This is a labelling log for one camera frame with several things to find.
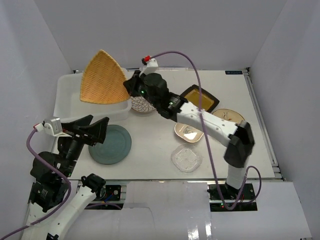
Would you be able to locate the white plastic bin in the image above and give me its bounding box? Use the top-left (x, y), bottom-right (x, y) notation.
top-left (53, 72), bottom-right (132, 123)

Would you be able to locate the black and amber square plate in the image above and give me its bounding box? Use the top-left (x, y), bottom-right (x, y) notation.
top-left (180, 84), bottom-right (220, 113)

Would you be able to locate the beige square bowl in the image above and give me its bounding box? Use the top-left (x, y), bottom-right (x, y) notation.
top-left (174, 123), bottom-right (204, 143)

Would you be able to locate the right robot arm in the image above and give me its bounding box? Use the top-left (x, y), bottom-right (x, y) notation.
top-left (123, 70), bottom-right (255, 200)

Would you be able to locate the teal round plate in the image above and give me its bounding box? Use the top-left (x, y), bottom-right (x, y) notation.
top-left (88, 124), bottom-right (132, 165)

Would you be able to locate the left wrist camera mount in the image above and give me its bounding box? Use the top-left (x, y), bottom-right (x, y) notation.
top-left (33, 117), bottom-right (70, 137)

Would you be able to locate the chrysanthemum pattern round plate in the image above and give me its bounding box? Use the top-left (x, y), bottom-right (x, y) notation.
top-left (131, 96), bottom-right (155, 114)

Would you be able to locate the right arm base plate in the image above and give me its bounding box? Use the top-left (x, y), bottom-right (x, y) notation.
top-left (207, 183), bottom-right (258, 213)

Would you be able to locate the blue label sticker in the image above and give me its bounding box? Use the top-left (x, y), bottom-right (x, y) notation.
top-left (225, 70), bottom-right (243, 75)

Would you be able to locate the aluminium table frame rail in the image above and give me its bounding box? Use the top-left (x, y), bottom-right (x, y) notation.
top-left (243, 67), bottom-right (286, 182)

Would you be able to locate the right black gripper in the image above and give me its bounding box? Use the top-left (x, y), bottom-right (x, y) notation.
top-left (124, 71), bottom-right (159, 109)

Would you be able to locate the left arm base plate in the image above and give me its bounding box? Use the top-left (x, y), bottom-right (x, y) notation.
top-left (85, 185), bottom-right (124, 210)

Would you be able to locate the cream bird pattern plate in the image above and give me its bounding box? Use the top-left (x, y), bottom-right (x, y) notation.
top-left (212, 108), bottom-right (245, 124)

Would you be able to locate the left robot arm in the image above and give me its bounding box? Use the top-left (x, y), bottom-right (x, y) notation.
top-left (21, 115), bottom-right (109, 240)

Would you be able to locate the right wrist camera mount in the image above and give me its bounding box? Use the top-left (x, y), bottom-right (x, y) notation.
top-left (139, 55), bottom-right (159, 76)

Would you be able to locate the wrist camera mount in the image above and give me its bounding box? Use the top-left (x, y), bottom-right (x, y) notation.
top-left (33, 117), bottom-right (70, 137)
top-left (139, 55), bottom-right (159, 76)

